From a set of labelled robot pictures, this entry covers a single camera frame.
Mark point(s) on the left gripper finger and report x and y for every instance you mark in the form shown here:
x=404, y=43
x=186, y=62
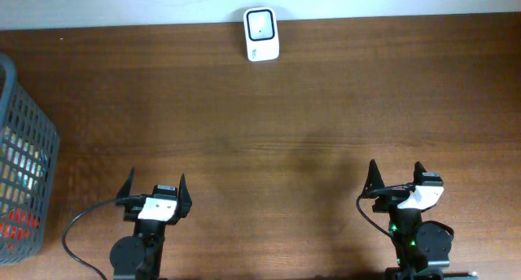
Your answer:
x=123, y=194
x=184, y=201

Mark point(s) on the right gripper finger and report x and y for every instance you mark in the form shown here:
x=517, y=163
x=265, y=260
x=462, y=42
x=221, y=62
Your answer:
x=419, y=173
x=374, y=181

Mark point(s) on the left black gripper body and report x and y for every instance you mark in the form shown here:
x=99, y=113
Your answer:
x=133, y=212

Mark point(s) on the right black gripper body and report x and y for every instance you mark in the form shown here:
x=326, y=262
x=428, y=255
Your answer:
x=388, y=203

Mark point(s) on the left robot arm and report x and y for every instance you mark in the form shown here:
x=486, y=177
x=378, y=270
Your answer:
x=139, y=255

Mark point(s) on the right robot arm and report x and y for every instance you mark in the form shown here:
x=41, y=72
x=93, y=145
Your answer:
x=422, y=247

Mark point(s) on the white barcode scanner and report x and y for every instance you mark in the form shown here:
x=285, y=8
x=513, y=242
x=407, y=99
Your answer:
x=261, y=34

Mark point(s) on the grey plastic mesh basket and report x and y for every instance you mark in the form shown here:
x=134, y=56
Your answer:
x=29, y=150

